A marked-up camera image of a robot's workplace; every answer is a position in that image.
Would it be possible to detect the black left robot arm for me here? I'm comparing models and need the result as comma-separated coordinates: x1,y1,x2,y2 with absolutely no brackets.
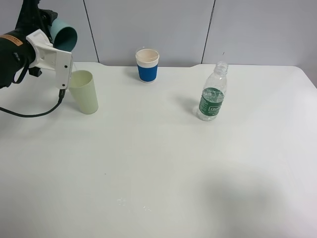
0,0,58,88

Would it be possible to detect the clear water bottle green label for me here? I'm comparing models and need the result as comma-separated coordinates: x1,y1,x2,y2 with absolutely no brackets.
196,61,228,121

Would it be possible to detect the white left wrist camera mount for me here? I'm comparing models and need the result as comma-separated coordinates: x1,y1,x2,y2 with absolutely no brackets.
26,29,73,90

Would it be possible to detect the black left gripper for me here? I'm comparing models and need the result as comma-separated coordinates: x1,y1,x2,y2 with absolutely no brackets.
15,0,58,77

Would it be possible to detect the blue sleeved paper cup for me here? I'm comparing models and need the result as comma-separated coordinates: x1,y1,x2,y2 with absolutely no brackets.
135,48,159,83

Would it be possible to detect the light green plastic cup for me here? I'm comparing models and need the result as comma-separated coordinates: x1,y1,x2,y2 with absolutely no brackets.
69,70,99,115

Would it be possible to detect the teal plastic cup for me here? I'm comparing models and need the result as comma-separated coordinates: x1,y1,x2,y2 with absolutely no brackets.
49,18,78,52

